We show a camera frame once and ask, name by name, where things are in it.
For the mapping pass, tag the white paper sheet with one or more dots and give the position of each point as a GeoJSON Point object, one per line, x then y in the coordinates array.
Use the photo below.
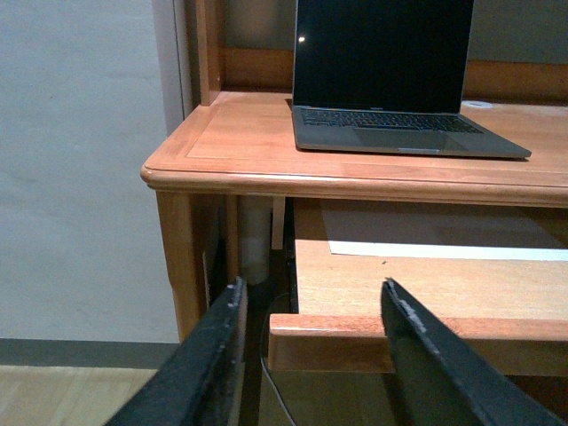
{"type": "Point", "coordinates": [426, 230]}

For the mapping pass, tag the grey open laptop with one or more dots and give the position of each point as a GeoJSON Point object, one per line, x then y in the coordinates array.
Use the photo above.
{"type": "Point", "coordinates": [387, 77]}

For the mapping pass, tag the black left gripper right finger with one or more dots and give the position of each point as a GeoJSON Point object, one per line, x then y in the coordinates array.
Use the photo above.
{"type": "Point", "coordinates": [443, 380]}

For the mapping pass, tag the white cable grommet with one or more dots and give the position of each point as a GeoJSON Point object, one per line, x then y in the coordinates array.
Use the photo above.
{"type": "Point", "coordinates": [477, 104]}

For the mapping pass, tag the wooden pull-out keyboard tray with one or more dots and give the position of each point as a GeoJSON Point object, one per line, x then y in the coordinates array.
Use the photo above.
{"type": "Point", "coordinates": [513, 313]}

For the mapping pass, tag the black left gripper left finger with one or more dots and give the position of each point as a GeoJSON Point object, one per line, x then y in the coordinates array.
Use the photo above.
{"type": "Point", "coordinates": [201, 382]}

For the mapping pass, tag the wooden desk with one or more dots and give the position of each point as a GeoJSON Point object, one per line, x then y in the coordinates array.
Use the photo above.
{"type": "Point", "coordinates": [236, 150]}

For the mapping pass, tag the white pipe behind desk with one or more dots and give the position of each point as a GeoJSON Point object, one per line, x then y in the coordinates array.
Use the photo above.
{"type": "Point", "coordinates": [255, 238]}

